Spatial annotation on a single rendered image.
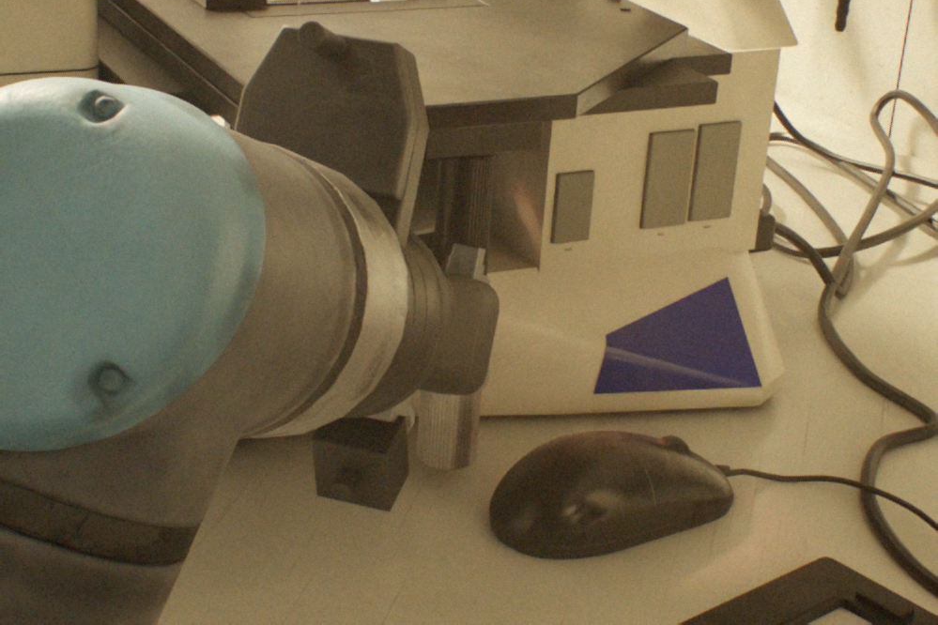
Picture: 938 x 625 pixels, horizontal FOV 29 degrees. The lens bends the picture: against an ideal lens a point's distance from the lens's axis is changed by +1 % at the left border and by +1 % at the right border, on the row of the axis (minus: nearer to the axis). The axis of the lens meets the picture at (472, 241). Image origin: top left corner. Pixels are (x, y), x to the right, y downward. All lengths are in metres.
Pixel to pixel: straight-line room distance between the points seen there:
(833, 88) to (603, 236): 0.57
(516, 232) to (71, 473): 0.47
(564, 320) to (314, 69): 0.30
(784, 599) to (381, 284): 0.28
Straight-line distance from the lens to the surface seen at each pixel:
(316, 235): 0.50
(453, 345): 0.67
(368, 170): 0.59
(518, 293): 0.86
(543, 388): 0.87
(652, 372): 0.88
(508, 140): 0.75
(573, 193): 0.86
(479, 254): 0.72
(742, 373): 0.91
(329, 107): 0.60
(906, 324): 1.05
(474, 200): 0.76
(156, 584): 0.48
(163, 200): 0.43
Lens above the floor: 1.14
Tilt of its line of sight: 21 degrees down
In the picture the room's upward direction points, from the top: 4 degrees clockwise
